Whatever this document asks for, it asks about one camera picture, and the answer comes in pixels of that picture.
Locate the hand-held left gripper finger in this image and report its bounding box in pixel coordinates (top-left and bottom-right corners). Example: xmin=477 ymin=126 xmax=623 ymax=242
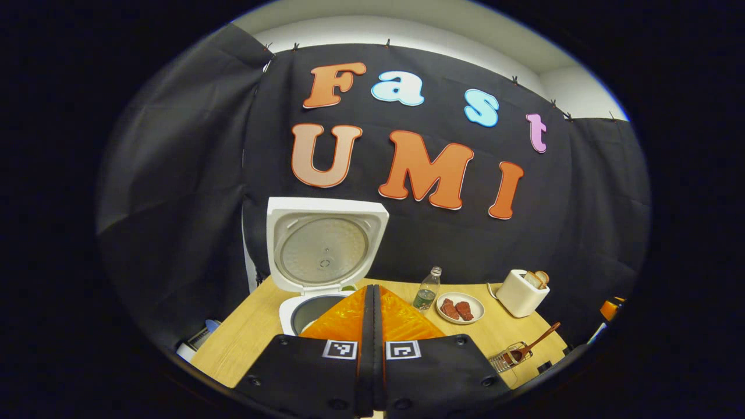
xmin=374 ymin=284 xmax=514 ymax=419
xmin=233 ymin=284 xmax=374 ymax=419

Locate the brown wooden spoon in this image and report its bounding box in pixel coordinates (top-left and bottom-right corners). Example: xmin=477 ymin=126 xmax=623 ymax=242
xmin=503 ymin=322 xmax=561 ymax=366

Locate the metal wire chopstick holder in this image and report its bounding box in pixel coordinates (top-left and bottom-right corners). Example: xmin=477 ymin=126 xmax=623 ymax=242
xmin=489 ymin=342 xmax=533 ymax=374

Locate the white rice cooker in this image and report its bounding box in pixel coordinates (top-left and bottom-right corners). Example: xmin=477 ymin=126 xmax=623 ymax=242
xmin=266 ymin=197 xmax=390 ymax=337

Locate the clear glass bottle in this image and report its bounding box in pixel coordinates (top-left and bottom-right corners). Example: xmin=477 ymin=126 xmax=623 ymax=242
xmin=413 ymin=267 xmax=442 ymax=313

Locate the white toaster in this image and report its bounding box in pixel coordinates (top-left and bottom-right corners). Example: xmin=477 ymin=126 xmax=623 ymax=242
xmin=496 ymin=269 xmax=550 ymax=318

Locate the round white plate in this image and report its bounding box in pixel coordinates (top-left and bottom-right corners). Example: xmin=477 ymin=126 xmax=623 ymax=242
xmin=435 ymin=292 xmax=485 ymax=325

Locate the white and blue device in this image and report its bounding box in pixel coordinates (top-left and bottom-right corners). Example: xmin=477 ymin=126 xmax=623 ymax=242
xmin=176 ymin=318 xmax=223 ymax=363

